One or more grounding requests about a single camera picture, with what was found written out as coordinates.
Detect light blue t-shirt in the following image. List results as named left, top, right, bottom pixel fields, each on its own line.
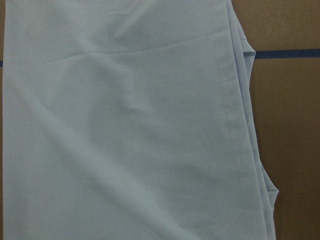
left=2, top=0, right=279, bottom=240

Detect blue tape grid lines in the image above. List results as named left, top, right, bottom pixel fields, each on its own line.
left=0, top=46, right=320, bottom=69

